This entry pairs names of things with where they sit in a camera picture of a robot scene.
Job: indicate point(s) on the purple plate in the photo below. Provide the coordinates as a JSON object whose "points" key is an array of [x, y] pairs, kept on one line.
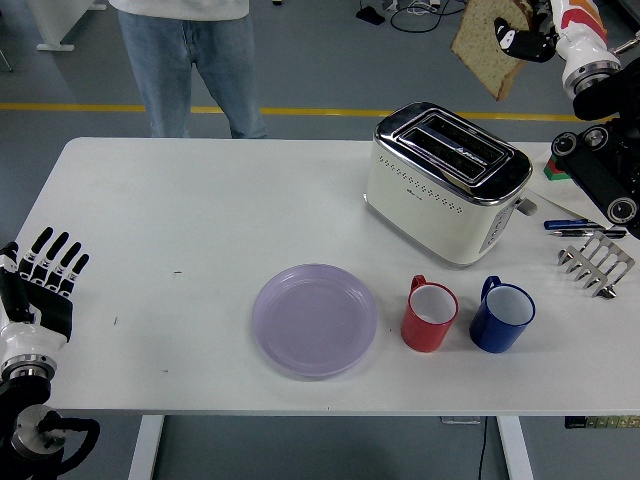
{"points": [[315, 322]]}

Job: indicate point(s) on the metal toast rack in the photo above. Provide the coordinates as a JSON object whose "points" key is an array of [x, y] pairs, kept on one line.
{"points": [[607, 257]]}

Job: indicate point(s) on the person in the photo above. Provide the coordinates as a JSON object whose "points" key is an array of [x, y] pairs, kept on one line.
{"points": [[165, 75]]}

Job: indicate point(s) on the white under-desk bracket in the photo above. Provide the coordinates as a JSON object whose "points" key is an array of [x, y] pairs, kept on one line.
{"points": [[460, 420]]}

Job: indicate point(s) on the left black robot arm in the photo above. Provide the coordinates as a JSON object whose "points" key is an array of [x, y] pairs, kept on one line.
{"points": [[20, 390]]}

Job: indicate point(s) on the black pen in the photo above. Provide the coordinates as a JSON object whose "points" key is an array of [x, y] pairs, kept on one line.
{"points": [[575, 233]]}

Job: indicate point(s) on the toy brick stack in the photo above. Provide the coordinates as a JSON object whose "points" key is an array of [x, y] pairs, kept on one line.
{"points": [[552, 172]]}

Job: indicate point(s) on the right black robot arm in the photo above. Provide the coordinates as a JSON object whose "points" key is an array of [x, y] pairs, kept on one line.
{"points": [[595, 165]]}

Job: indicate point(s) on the black desk control panel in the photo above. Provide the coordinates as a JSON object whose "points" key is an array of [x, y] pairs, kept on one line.
{"points": [[600, 422]]}

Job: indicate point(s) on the black floor pedal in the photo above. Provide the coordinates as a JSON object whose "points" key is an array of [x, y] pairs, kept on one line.
{"points": [[370, 15]]}

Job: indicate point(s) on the white furniture base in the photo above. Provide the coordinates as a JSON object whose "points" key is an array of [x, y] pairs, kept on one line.
{"points": [[55, 20]]}

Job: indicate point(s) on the blue mug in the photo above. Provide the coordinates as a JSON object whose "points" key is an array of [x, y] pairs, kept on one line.
{"points": [[492, 335]]}

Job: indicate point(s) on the bread slice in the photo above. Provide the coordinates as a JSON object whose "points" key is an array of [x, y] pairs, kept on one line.
{"points": [[480, 45]]}

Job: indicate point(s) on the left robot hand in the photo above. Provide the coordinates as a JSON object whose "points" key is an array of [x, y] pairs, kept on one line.
{"points": [[50, 310]]}

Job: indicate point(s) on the white paper sheet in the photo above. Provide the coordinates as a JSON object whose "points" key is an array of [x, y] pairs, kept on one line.
{"points": [[560, 197]]}

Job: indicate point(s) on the red mug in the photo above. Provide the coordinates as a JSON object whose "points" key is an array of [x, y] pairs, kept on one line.
{"points": [[420, 335]]}

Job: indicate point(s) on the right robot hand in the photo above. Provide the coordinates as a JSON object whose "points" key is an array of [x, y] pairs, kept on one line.
{"points": [[580, 35]]}

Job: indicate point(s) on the cream chrome toaster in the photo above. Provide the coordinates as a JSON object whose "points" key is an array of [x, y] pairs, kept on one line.
{"points": [[425, 220]]}

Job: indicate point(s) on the thin grey furniture leg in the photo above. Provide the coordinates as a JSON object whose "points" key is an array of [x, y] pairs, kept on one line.
{"points": [[6, 60]]}

